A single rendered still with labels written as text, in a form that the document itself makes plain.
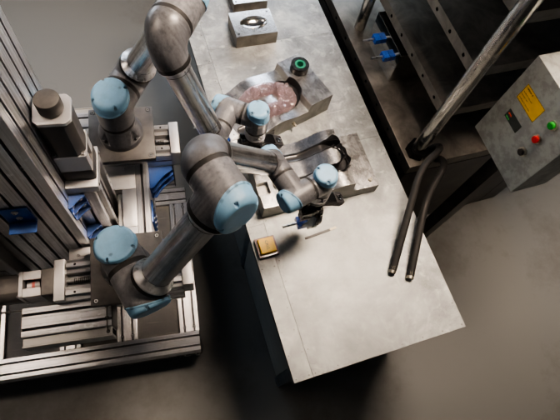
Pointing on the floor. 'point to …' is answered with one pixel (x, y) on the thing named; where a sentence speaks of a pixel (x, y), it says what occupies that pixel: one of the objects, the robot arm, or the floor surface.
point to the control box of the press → (516, 138)
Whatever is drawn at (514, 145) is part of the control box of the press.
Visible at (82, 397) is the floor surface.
